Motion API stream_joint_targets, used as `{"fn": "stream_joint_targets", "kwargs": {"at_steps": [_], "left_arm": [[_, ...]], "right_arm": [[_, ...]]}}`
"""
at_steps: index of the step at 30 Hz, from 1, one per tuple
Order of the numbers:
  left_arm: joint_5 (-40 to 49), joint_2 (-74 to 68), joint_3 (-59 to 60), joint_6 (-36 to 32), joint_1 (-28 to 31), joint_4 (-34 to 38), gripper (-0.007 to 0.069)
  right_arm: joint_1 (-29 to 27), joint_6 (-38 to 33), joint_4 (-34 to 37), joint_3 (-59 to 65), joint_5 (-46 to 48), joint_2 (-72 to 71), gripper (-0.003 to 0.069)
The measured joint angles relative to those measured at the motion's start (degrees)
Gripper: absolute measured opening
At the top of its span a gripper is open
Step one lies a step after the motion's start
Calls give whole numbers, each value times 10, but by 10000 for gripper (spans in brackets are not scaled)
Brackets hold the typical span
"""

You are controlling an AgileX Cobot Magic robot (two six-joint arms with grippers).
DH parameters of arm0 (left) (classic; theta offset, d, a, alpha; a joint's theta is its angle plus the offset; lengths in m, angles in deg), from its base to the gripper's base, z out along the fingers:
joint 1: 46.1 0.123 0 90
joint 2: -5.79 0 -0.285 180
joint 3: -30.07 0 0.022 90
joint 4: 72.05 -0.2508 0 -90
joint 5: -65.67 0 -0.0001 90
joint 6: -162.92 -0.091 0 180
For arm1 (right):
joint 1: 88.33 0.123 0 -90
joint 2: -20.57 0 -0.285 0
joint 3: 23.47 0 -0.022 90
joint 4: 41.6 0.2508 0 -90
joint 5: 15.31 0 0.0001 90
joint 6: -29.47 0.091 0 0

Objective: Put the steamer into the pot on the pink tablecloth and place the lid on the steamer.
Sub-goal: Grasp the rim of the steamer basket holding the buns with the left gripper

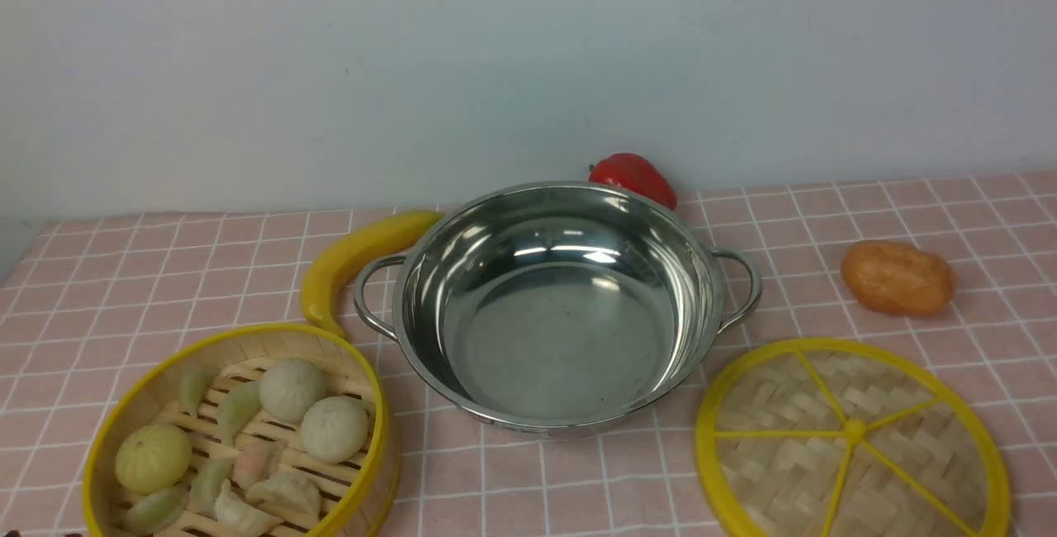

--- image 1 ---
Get yellow toy banana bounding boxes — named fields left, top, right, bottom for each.
left=301, top=210, right=442, bottom=337

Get green dumpling top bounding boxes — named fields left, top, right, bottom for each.
left=177, top=367, right=219, bottom=419

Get green bun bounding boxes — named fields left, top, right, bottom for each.
left=114, top=424, right=192, bottom=495

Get white bun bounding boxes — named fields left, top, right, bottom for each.
left=259, top=358, right=328, bottom=425
left=299, top=395, right=370, bottom=464

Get pink dumpling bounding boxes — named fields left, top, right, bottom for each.
left=231, top=440, right=286, bottom=490

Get yellow bamboo steamer basket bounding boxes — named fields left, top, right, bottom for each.
left=82, top=323, right=401, bottom=536

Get white dumpling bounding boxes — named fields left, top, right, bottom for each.
left=245, top=473, right=322, bottom=522
left=214, top=480, right=283, bottom=536

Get green dumpling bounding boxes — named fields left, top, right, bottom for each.
left=216, top=379, right=262, bottom=446
left=122, top=483, right=190, bottom=536
left=189, top=458, right=235, bottom=519
left=177, top=367, right=219, bottom=419

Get white dumpling left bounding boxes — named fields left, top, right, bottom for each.
left=214, top=480, right=283, bottom=536

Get green dumpling lower middle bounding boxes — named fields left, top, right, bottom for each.
left=189, top=458, right=235, bottom=519

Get orange toy potato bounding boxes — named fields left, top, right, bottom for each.
left=841, top=240, right=956, bottom=317

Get white bun upper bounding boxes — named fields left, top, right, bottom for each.
left=259, top=358, right=328, bottom=425

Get red toy bell pepper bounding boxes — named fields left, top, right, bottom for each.
left=588, top=152, right=676, bottom=211

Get stainless steel pot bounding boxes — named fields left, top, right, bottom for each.
left=353, top=182, right=762, bottom=438

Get yellow woven steamer lid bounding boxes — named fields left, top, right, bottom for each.
left=694, top=337, right=1012, bottom=536

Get pink checkered tablecloth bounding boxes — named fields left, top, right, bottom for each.
left=1, top=169, right=1056, bottom=536

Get green dumpling left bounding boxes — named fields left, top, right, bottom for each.
left=122, top=483, right=190, bottom=536

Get white dumpling right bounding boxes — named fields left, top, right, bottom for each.
left=245, top=473, right=322, bottom=522

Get white bun lower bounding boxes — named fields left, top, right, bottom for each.
left=299, top=395, right=370, bottom=464

